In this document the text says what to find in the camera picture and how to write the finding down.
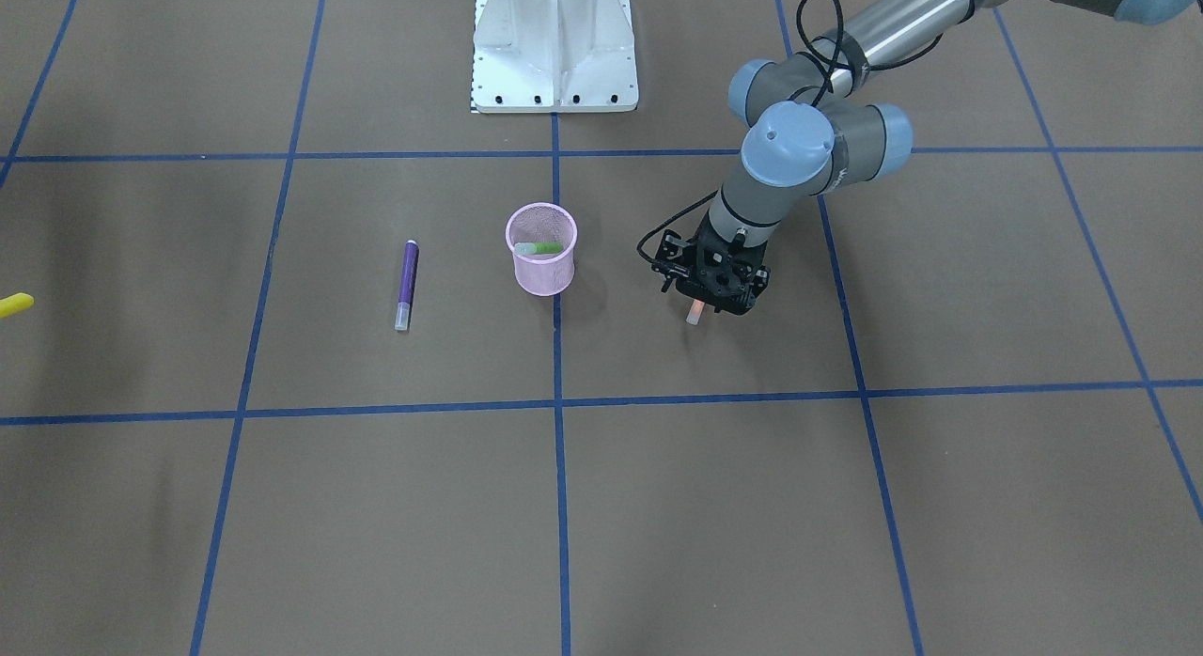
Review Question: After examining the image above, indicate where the green highlighter pen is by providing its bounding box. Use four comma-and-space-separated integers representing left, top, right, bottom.
512, 242, 564, 258

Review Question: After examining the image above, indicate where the yellow highlighter pen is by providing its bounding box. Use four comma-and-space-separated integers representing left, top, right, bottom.
0, 292, 35, 319

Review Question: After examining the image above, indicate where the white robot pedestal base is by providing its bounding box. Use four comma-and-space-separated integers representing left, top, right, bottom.
470, 0, 640, 114

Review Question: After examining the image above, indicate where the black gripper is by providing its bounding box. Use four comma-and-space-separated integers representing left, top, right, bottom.
656, 227, 770, 315

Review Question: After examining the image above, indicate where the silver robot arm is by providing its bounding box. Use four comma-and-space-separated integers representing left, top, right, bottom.
638, 0, 1201, 323

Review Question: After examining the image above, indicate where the orange highlighter pen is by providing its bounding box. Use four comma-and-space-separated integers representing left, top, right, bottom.
686, 300, 705, 326

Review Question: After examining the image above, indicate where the purple marker pen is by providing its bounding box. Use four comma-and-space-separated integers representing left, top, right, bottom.
395, 238, 420, 332

